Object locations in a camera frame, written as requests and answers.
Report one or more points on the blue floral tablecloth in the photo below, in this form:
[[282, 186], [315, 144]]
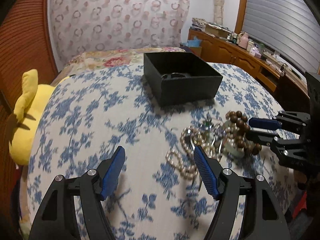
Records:
[[89, 115]]

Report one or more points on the pink thermos bottle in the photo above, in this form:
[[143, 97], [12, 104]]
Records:
[[243, 40]]

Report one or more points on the silver bangle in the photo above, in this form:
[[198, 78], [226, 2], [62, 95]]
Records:
[[173, 76]]

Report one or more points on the circle pattern sheer curtain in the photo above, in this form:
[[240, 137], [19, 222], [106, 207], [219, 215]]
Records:
[[80, 26]]

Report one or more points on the yellow Pikachu plush toy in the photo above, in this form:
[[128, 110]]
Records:
[[22, 124]]

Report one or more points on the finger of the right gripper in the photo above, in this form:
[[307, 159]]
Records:
[[267, 124], [262, 138]]

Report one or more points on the wooden sideboard cabinet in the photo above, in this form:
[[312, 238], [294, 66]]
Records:
[[216, 50]]

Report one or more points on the blue tissue gift bag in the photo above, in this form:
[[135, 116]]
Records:
[[194, 46]]

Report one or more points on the grey window roller blind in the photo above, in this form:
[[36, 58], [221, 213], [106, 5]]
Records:
[[287, 26]]

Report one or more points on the floral bed cover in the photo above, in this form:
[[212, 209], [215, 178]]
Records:
[[93, 60]]

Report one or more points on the black open jewelry box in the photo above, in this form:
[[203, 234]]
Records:
[[202, 82]]

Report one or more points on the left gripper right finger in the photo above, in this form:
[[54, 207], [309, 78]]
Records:
[[263, 217]]

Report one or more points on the green jade bangle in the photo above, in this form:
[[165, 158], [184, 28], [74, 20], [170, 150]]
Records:
[[230, 132]]

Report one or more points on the wooden louvered wardrobe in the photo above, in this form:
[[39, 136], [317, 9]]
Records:
[[25, 45]]

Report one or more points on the pink tissue box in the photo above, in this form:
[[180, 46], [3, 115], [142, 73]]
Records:
[[254, 51]]

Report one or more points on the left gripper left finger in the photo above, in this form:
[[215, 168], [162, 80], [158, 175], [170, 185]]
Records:
[[56, 217]]

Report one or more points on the cardboard box on sideboard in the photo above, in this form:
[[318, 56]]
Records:
[[217, 31]]

